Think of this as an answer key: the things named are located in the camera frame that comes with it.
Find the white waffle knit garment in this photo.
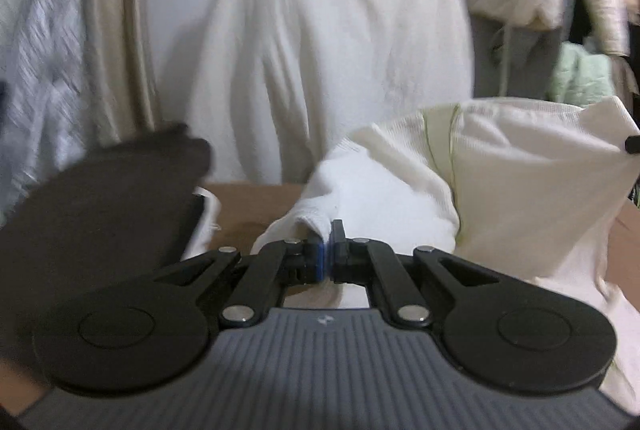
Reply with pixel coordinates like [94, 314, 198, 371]
[256, 98, 639, 413]

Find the green fleece garment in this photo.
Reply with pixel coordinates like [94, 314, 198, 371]
[546, 42, 615, 108]

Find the folded cream garment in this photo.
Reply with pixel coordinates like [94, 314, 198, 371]
[180, 187, 221, 261]

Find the folded dark brown garment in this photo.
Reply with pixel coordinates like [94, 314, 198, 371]
[1, 125, 212, 366]

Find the cream draped blanket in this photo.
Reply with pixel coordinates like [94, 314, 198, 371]
[186, 0, 474, 184]

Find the silver quilted insulation sheet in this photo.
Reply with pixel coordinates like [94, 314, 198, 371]
[1, 0, 96, 219]

